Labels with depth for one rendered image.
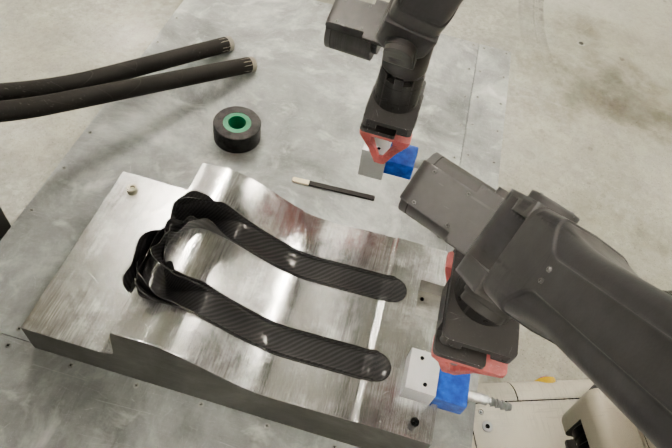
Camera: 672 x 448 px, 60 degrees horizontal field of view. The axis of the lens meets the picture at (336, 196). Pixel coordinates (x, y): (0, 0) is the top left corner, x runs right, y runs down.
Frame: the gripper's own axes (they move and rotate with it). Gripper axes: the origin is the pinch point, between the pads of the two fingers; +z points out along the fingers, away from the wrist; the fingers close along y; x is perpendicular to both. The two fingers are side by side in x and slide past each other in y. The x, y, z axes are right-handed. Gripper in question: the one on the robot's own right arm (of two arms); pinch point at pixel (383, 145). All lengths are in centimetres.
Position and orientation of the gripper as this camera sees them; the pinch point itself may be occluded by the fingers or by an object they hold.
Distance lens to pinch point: 82.7
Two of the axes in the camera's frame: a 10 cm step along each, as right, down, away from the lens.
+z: -1.1, 6.1, 7.9
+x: 9.6, 2.8, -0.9
